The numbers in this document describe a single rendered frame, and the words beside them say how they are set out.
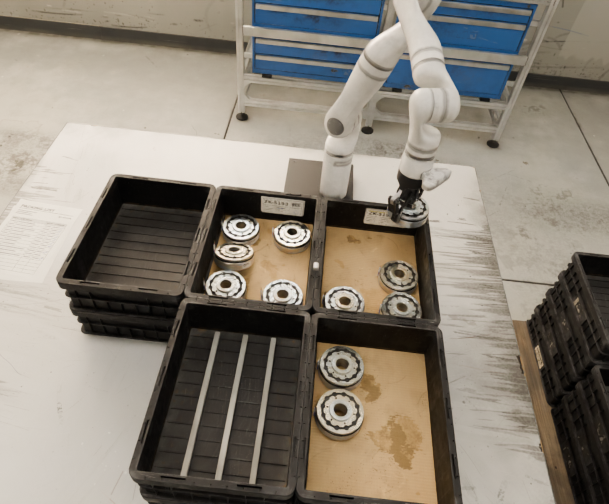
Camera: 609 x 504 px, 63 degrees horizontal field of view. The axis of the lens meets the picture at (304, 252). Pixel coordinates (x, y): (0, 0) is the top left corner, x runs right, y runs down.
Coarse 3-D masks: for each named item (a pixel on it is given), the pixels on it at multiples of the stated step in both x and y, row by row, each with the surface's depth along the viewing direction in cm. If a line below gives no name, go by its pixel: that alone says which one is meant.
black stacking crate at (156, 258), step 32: (128, 192) 144; (160, 192) 143; (192, 192) 142; (96, 224) 131; (128, 224) 142; (160, 224) 143; (192, 224) 144; (96, 256) 133; (128, 256) 134; (160, 256) 135; (160, 288) 128
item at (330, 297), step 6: (336, 288) 128; (342, 288) 128; (348, 288) 128; (330, 294) 127; (336, 294) 127; (354, 294) 127; (360, 294) 127; (330, 300) 125; (354, 300) 126; (360, 300) 126; (330, 306) 124; (336, 306) 124; (354, 306) 124; (360, 306) 125
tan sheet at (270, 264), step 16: (272, 224) 146; (224, 240) 140; (272, 240) 142; (256, 256) 137; (272, 256) 138; (288, 256) 138; (304, 256) 139; (240, 272) 133; (256, 272) 134; (272, 272) 134; (288, 272) 134; (304, 272) 135; (256, 288) 130; (304, 288) 131; (304, 304) 128
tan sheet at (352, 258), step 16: (336, 240) 144; (352, 240) 144; (368, 240) 145; (384, 240) 145; (400, 240) 146; (336, 256) 139; (352, 256) 140; (368, 256) 140; (384, 256) 141; (400, 256) 141; (336, 272) 136; (352, 272) 136; (368, 272) 136; (368, 288) 133; (416, 288) 134; (320, 304) 128; (368, 304) 129
